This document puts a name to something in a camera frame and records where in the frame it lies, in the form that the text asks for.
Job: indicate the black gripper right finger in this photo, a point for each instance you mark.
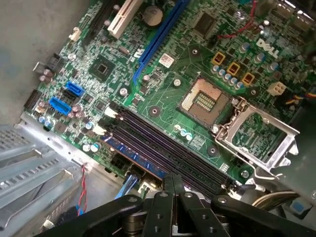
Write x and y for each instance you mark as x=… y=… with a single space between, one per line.
x=197 y=222

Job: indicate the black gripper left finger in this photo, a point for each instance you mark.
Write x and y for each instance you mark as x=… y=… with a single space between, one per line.
x=160 y=217

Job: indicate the black RAM slot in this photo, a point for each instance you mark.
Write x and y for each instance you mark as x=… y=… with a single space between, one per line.
x=170 y=145
x=161 y=160
x=165 y=153

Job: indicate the green Dell motherboard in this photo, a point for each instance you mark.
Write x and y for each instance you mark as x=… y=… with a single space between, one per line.
x=172 y=98

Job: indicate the metal socket cover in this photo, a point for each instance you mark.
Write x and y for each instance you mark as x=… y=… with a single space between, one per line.
x=290 y=145

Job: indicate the CPU socket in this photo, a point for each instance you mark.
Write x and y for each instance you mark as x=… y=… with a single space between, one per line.
x=205 y=101

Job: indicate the silver perforated disk bay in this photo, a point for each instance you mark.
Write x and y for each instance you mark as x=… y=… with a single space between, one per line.
x=29 y=172

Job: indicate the blue expansion slot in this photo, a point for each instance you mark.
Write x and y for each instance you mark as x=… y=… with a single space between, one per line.
x=160 y=37

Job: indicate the white expansion slot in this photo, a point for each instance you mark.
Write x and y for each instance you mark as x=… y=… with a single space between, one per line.
x=123 y=19

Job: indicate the round coin battery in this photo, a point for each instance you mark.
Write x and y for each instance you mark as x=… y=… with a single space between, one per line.
x=153 y=16

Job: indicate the black expansion slot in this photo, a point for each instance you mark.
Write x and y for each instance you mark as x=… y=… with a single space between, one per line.
x=98 y=22

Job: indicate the black open PC case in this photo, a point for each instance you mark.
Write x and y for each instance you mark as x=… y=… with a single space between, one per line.
x=24 y=37

